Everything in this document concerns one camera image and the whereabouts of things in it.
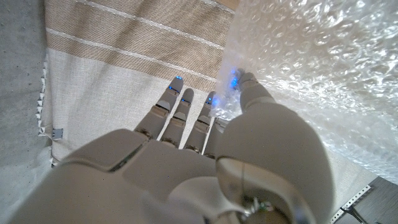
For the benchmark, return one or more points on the beige striped cloth mat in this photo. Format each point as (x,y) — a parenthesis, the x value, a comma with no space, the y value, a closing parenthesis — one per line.
(124,62)

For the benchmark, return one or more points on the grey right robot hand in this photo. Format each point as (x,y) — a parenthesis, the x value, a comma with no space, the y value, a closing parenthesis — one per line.
(161,174)

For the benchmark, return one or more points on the white perforated metal rail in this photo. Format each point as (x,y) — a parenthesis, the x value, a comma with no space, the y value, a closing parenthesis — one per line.
(353,199)

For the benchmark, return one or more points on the clear bubble wrap sheet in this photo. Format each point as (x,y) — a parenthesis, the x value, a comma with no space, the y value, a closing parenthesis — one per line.
(311,62)

